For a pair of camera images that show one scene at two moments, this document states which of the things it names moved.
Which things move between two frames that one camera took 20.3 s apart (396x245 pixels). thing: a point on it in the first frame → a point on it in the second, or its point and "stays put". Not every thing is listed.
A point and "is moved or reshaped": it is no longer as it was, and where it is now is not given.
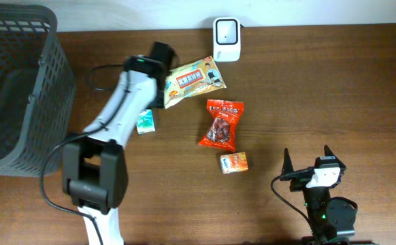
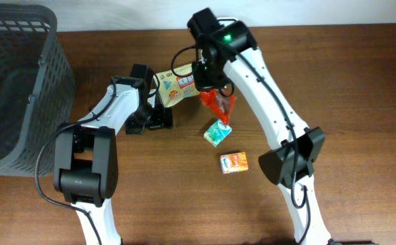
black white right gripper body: [300, 184] → [209, 74]
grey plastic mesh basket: [28, 91] stays put
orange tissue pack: [234, 162] stays put
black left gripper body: [158, 100] → [159, 120]
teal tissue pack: [145, 122] is moved or reshaped
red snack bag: [221, 131] → [223, 105]
